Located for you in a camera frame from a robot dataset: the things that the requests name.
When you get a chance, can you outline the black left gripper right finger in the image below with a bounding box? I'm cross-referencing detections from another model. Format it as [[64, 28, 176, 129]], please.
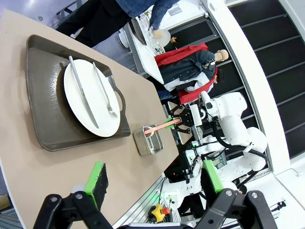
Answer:
[[197, 160, 278, 229]]

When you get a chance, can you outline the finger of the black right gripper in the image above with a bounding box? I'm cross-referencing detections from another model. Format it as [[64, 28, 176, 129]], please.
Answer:
[[166, 104, 191, 123], [166, 123, 191, 135]]

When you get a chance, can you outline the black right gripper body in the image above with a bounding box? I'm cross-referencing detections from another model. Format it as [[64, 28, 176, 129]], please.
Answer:
[[180, 108, 195, 129]]

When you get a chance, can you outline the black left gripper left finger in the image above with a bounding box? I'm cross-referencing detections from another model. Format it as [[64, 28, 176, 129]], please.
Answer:
[[33, 161, 112, 229]]

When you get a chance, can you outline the white round plate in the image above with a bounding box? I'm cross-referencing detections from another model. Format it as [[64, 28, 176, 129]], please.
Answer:
[[152, 28, 172, 48], [63, 59, 121, 138]]

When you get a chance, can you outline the person's left forearm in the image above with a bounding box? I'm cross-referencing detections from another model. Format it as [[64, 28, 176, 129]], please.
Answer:
[[149, 0, 180, 31]]

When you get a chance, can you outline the person's left hand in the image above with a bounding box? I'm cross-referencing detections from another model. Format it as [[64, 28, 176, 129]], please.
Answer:
[[152, 29, 166, 40]]

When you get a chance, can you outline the steel rectangular container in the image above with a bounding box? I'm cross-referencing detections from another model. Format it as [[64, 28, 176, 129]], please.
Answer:
[[132, 124, 164, 157]]

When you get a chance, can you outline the white side table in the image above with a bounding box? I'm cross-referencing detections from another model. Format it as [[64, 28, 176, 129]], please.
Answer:
[[123, 20, 165, 84]]

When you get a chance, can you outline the red jacket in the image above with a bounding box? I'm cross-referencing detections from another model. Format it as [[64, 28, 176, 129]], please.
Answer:
[[154, 42, 210, 68]]

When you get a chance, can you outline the yellow emergency stop button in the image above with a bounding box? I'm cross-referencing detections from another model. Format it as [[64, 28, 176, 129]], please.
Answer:
[[148, 204, 171, 222]]

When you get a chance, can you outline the silver fork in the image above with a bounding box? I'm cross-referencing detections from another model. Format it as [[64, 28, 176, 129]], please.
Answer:
[[92, 62, 119, 119]]

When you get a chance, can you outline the silver table knife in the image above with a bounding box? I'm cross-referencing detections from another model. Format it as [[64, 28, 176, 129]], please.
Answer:
[[68, 55, 100, 130]]

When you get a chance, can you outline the person in denim jacket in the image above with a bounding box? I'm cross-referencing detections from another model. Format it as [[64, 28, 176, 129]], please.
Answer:
[[56, 0, 181, 48]]

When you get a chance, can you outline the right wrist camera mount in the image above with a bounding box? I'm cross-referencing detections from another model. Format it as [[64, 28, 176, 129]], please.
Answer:
[[189, 104, 203, 126]]

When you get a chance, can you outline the aluminium frame rail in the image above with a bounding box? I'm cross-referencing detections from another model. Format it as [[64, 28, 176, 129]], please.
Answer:
[[112, 176, 167, 229]]

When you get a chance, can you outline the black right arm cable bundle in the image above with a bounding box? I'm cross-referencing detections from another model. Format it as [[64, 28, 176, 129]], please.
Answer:
[[211, 116, 271, 187]]

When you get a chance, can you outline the white wire dish rack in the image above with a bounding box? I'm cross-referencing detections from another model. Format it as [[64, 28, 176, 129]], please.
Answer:
[[139, 10, 166, 54]]

